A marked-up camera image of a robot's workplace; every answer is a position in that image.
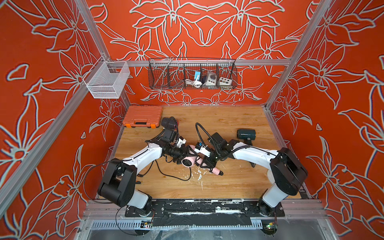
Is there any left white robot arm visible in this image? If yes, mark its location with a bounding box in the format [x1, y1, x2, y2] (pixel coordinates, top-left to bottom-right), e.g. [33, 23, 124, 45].
[98, 117, 191, 216]

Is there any white power strip cube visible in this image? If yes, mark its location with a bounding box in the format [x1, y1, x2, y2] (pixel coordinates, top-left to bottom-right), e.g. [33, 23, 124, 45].
[219, 77, 233, 89]

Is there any black magenta hair dryer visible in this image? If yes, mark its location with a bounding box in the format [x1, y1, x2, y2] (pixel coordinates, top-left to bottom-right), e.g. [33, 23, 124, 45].
[161, 117, 179, 130]

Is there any orange plastic tool case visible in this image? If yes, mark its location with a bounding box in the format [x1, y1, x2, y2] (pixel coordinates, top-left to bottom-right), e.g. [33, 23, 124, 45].
[123, 106, 163, 129]

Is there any blue white small box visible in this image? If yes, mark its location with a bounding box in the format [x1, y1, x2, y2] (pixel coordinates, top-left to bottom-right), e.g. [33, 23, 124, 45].
[194, 71, 201, 82]

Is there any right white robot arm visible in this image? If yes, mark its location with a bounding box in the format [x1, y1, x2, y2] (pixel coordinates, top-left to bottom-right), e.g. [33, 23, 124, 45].
[194, 123, 309, 217]

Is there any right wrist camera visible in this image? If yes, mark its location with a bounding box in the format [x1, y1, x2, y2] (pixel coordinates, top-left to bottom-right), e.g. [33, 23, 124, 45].
[194, 143, 211, 157]

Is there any black dryer power cord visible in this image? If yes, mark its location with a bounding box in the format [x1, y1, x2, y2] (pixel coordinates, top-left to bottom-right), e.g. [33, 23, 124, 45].
[137, 158, 193, 182]

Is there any aluminium frame rail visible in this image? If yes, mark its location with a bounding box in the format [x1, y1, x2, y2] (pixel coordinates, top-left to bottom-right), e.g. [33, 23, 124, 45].
[106, 58, 291, 68]

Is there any black wire wall basket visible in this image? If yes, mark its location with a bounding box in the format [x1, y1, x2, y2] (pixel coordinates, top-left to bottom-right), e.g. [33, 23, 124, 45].
[148, 57, 238, 90]

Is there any pink hair dryer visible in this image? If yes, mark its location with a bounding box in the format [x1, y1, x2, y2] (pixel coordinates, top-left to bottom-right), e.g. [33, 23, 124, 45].
[181, 145, 224, 176]

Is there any white mesh wall basket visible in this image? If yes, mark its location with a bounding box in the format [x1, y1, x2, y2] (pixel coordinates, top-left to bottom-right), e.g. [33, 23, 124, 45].
[84, 62, 130, 99]

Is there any dark green hair dryer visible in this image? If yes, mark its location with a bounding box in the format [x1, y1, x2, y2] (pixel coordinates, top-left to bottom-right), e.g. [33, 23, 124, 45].
[237, 129, 256, 146]

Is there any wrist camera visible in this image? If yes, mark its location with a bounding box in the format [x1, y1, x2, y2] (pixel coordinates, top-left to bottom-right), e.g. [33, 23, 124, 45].
[176, 137, 187, 148]
[194, 143, 211, 157]

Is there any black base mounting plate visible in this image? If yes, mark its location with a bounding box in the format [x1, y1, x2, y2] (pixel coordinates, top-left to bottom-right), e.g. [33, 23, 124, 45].
[124, 199, 286, 227]

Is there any white round socket adapter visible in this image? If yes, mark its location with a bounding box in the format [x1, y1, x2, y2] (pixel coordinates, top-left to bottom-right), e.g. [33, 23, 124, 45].
[204, 72, 217, 87]

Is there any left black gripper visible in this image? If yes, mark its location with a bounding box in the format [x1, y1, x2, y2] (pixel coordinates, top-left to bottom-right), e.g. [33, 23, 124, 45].
[168, 144, 197, 164]

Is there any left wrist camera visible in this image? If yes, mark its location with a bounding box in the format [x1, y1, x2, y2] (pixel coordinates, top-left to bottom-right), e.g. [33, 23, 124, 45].
[176, 137, 187, 148]

